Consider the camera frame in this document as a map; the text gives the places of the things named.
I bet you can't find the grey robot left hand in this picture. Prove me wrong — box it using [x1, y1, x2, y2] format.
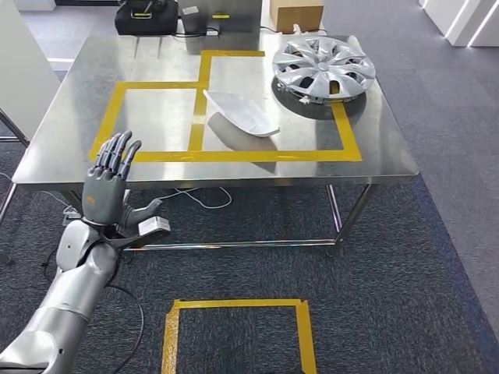
[81, 129, 162, 229]

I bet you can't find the white curved plastic part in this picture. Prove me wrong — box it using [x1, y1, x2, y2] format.
[203, 90, 281, 139]

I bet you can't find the stainless steel workbench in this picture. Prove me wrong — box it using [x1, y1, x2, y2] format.
[11, 33, 420, 256]

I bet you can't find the metal floor socket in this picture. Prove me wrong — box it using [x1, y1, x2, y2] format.
[62, 205, 82, 227]

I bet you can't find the steel side table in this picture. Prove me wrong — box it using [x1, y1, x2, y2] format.
[0, 0, 62, 148]

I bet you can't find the black carry bag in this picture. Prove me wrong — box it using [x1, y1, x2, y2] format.
[113, 0, 180, 36]

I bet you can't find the grey laptop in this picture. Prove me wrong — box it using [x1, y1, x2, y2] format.
[178, 0, 263, 36]

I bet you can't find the brown cardboard box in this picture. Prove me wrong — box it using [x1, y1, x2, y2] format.
[269, 0, 324, 34]

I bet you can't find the silver wheel hubcap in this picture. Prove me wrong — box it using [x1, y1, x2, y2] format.
[272, 34, 377, 106]

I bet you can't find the white furniture block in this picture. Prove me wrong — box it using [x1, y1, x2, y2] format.
[419, 0, 499, 48]

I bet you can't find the black camera bracket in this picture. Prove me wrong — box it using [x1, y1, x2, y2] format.
[103, 227, 172, 252]

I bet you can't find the thin white cable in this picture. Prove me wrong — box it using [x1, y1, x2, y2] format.
[0, 172, 72, 209]

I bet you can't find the black floor cable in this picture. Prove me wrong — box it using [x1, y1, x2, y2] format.
[41, 246, 60, 282]

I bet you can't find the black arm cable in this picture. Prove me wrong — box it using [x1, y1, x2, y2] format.
[105, 284, 145, 374]

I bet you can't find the white looped cable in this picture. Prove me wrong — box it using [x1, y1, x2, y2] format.
[156, 186, 233, 210]

